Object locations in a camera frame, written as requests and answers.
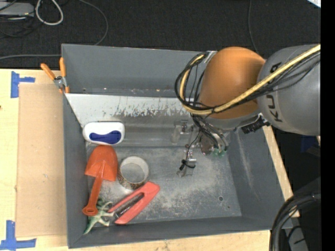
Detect orange toy shovel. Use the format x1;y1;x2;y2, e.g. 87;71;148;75
82;145;119;217

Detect brown cardboard board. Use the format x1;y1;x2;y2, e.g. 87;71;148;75
15;83;69;238

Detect red plastic handle tool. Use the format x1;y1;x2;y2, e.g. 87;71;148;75
107;181;161;225

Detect leopard print tape roll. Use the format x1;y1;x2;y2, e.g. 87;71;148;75
116;155;150;191

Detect green toy dinosaur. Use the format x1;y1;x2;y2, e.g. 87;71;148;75
83;198;116;235

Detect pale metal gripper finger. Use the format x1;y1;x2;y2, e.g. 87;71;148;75
176;151;197;178
171;120;191;144

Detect grey metal bin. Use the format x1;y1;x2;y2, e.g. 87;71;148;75
60;43;294;248

